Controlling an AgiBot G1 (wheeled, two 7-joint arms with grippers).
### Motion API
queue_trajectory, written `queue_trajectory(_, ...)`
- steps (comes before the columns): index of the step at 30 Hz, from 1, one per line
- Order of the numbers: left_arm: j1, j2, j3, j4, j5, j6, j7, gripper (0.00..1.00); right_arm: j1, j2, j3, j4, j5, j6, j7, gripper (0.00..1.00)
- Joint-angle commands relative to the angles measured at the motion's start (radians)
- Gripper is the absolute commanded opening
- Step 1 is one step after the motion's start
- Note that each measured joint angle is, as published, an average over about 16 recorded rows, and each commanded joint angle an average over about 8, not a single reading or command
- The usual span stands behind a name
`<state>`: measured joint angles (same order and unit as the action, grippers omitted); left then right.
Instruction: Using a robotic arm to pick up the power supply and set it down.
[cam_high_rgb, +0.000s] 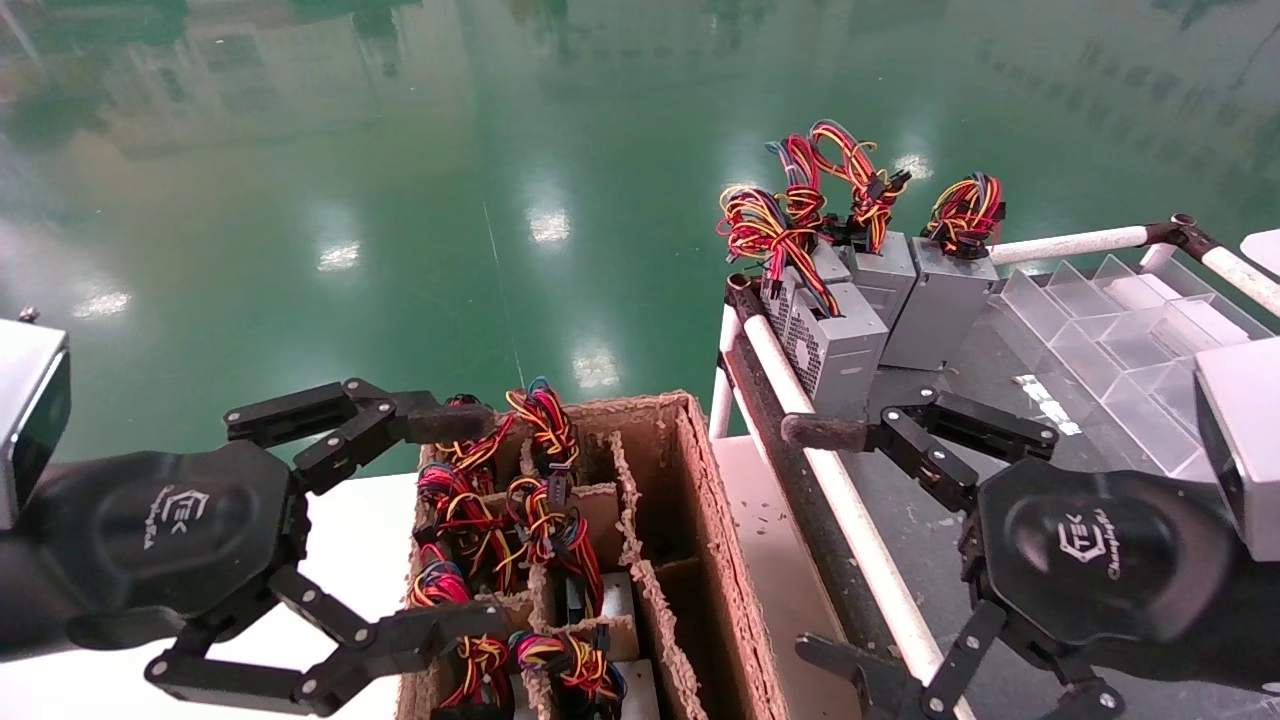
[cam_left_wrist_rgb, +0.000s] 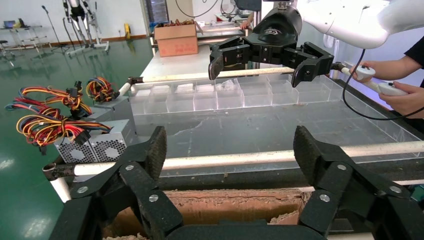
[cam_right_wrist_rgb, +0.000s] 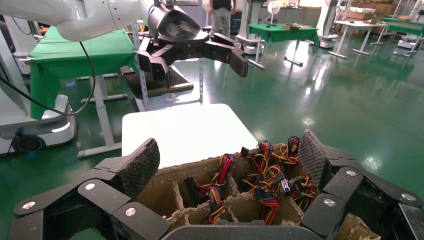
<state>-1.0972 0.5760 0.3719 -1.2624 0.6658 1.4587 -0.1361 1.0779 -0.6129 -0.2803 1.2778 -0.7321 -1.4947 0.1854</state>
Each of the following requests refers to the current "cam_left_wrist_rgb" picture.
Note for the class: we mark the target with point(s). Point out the operator left hand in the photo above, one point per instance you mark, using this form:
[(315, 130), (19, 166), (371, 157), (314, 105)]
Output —
[(410, 102)]

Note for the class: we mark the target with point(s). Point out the worn cardboard box with dividers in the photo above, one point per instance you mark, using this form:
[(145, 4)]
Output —
[(232, 205)]

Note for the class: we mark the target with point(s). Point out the legged robot on stand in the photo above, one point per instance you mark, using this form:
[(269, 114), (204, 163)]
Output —
[(78, 13)]

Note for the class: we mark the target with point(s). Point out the operator black shirt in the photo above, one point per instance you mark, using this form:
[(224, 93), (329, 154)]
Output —
[(417, 49)]

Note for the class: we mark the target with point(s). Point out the black stool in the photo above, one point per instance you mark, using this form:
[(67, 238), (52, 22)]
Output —
[(3, 42)]

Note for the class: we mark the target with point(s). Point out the metal desk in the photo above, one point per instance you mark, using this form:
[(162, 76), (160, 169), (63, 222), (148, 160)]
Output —
[(20, 29)]

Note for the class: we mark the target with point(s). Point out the bystander hand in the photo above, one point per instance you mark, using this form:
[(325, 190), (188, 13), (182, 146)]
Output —
[(245, 25)]

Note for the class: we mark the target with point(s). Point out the yellow floor sign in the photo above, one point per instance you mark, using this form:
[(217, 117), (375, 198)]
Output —
[(127, 31)]

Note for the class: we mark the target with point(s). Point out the clear acrylic compartment tray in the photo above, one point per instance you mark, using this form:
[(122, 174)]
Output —
[(251, 96)]

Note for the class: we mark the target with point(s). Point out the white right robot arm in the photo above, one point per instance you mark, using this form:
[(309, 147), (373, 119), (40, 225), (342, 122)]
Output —
[(348, 23)]

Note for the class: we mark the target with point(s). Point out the black microphone stand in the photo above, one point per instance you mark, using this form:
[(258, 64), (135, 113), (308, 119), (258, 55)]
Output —
[(44, 8)]

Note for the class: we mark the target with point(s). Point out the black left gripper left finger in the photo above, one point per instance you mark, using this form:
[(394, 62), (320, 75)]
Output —
[(155, 152)]

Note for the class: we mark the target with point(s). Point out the short white frame pipe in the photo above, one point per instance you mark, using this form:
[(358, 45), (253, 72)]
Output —
[(124, 88)]

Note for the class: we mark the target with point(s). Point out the laptop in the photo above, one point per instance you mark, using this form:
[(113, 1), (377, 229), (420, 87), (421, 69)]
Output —
[(9, 24)]

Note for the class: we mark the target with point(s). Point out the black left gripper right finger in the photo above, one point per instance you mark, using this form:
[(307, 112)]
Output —
[(308, 152)]

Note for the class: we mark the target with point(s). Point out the dark edged workbench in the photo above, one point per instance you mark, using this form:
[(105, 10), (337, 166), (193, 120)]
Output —
[(222, 34)]

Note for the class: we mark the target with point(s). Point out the small brown cardboard box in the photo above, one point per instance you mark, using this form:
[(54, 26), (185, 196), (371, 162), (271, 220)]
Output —
[(177, 43)]

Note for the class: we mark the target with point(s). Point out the dark shelf cabinet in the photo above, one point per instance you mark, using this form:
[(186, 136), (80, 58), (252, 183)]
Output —
[(157, 10)]

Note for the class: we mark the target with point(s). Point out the white frame leg pipe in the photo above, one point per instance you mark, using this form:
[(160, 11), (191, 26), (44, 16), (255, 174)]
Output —
[(61, 188)]

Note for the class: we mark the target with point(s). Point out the operator right hand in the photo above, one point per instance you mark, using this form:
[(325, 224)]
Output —
[(372, 65)]

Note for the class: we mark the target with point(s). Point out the operator right forearm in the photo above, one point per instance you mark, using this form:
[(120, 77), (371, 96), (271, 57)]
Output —
[(397, 68)]

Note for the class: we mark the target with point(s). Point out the dark metal pipe joint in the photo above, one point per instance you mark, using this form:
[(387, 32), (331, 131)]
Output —
[(135, 80), (58, 170)]

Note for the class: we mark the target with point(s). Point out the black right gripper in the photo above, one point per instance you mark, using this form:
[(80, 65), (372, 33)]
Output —
[(275, 33)]

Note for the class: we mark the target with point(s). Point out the long white frame pipe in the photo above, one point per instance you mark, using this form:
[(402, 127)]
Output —
[(185, 76), (232, 159)]

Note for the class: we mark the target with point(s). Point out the white work table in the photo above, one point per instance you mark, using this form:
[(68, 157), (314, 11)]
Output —
[(179, 64)]

